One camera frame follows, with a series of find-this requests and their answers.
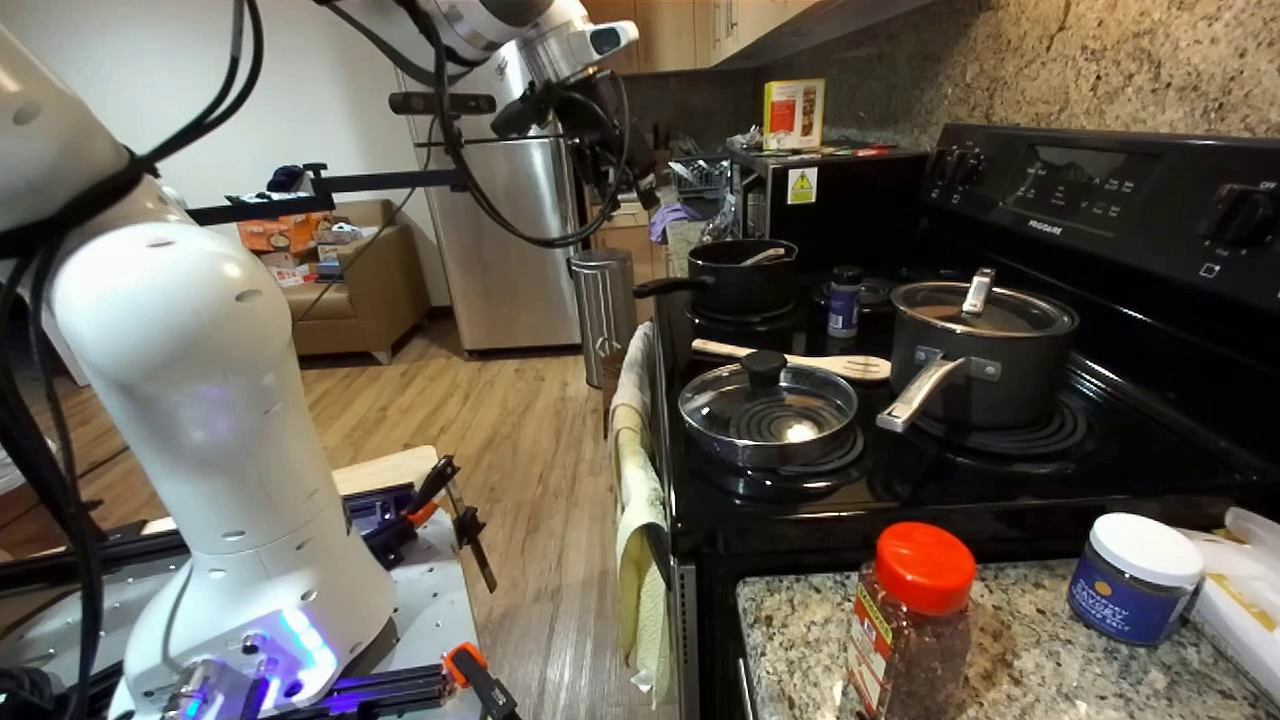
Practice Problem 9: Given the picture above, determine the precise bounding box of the black electric stove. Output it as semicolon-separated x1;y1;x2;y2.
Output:
665;120;1280;720

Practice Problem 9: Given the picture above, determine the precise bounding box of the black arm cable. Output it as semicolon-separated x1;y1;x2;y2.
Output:
0;0;266;256

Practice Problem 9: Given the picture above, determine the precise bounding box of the black countertop appliance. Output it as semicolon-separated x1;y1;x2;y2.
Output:
743;150;934;276

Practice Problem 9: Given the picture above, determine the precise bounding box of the grey metal rack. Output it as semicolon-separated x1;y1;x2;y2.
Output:
564;245;638;394

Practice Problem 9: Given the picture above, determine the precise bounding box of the dark pot with steel handle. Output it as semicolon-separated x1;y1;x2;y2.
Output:
870;263;1082;441

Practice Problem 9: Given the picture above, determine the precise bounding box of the red and yellow box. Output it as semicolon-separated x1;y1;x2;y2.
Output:
758;76;826;158

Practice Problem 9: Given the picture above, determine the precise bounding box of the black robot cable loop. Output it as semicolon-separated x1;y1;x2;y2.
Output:
316;0;642;256

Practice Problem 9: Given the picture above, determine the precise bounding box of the black pot holding spoons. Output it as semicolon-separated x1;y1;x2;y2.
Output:
632;238;805;329

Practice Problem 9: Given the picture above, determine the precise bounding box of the pale yellow dish towel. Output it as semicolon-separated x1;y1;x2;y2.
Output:
604;315;679;714

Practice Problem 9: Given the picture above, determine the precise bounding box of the orange and black clamp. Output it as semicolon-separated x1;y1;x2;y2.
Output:
304;641;525;720
357;452;504;595

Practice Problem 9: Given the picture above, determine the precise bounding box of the spice jar with red lid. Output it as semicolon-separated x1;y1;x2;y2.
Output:
843;516;979;720

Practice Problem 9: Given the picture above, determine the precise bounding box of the blue jar with white lid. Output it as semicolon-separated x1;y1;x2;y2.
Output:
1065;510;1207;654

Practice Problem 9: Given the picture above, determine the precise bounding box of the glass pot lid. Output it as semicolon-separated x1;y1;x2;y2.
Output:
889;263;1082;339

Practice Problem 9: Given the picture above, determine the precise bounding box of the robot base mounting table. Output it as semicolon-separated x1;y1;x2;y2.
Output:
0;445;483;720

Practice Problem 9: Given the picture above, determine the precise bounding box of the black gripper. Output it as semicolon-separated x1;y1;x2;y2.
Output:
533;76;621;150

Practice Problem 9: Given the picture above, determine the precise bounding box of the orange bag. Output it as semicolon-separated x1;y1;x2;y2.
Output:
237;214;333;263

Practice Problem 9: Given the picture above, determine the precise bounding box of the black camera mounting bar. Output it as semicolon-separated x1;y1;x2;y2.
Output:
184;118;478;228

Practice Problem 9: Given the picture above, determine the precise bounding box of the brown sofa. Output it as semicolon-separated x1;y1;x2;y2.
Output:
237;198;430;369

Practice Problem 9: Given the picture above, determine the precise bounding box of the small dark spice bottle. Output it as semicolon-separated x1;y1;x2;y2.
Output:
818;261;869;339

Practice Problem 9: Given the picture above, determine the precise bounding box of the black stereo camera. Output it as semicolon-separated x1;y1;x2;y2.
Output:
387;90;500;120

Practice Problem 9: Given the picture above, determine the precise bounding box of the glass lid with black knob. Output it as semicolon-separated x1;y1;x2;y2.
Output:
673;350;865;473

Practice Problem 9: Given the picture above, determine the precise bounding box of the white plastic packaging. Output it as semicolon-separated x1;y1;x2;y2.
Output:
1179;499;1280;705

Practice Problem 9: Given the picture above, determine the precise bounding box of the crumpled plastic bag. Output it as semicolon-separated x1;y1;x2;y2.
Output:
652;152;743;250

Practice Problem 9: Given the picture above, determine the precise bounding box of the stainless steel refrigerator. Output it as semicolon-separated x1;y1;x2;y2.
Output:
385;12;590;356

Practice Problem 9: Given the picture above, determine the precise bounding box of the light wooden wall cabinet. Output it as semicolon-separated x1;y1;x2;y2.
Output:
585;0;817;76

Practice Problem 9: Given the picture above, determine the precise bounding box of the black cable bundle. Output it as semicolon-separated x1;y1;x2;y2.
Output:
0;292;112;720

